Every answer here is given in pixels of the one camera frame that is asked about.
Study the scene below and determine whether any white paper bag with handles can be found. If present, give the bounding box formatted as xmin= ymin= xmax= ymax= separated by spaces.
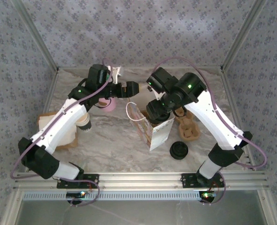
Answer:
xmin=125 ymin=82 xmax=176 ymax=152

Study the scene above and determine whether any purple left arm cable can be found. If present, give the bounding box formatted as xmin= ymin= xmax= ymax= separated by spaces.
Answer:
xmin=10 ymin=58 xmax=113 ymax=181

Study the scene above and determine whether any slotted grey cable tray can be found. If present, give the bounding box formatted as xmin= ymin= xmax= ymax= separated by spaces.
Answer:
xmin=22 ymin=190 xmax=204 ymax=202

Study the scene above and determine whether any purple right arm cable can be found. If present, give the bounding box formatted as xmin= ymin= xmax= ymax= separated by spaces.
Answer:
xmin=151 ymin=57 xmax=268 ymax=171

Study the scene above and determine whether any black cup lid stack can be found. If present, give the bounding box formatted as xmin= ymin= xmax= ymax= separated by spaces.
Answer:
xmin=169 ymin=141 xmax=190 ymax=160

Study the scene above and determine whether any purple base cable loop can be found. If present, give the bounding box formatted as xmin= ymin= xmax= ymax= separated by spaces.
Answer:
xmin=58 ymin=178 xmax=102 ymax=208
xmin=200 ymin=172 xmax=228 ymax=206

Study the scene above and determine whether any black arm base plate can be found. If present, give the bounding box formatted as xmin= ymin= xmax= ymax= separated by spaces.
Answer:
xmin=57 ymin=173 xmax=100 ymax=189
xmin=180 ymin=172 xmax=225 ymax=189

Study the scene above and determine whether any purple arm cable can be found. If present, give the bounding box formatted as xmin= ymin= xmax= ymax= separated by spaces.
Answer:
xmin=151 ymin=57 xmax=268 ymax=171
xmin=10 ymin=58 xmax=113 ymax=181

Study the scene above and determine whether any wide aluminium frame rail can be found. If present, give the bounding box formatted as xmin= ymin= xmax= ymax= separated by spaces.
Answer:
xmin=13 ymin=171 xmax=270 ymax=191

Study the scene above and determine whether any green-lit controller board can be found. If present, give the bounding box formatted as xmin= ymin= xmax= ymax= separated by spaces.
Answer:
xmin=199 ymin=191 xmax=218 ymax=200
xmin=66 ymin=191 xmax=87 ymax=198

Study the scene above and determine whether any black and white paper cup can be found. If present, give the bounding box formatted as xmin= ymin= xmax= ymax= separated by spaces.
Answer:
xmin=75 ymin=112 xmax=90 ymax=124
xmin=78 ymin=120 xmax=92 ymax=133
xmin=77 ymin=117 xmax=91 ymax=127

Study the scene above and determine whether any aluminium frame post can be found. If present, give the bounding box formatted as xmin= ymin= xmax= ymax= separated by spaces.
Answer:
xmin=220 ymin=0 xmax=269 ymax=72
xmin=11 ymin=0 xmax=60 ymax=73

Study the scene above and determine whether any brown teddy bear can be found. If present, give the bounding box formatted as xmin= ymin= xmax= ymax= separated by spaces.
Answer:
xmin=173 ymin=109 xmax=201 ymax=143

